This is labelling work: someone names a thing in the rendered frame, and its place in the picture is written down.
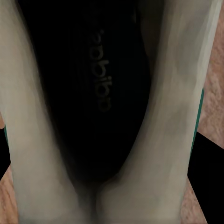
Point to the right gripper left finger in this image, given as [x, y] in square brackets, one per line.
[4, 154]

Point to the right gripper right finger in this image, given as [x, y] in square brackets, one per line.
[206, 175]

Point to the gym shoe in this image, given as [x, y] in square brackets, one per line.
[101, 101]

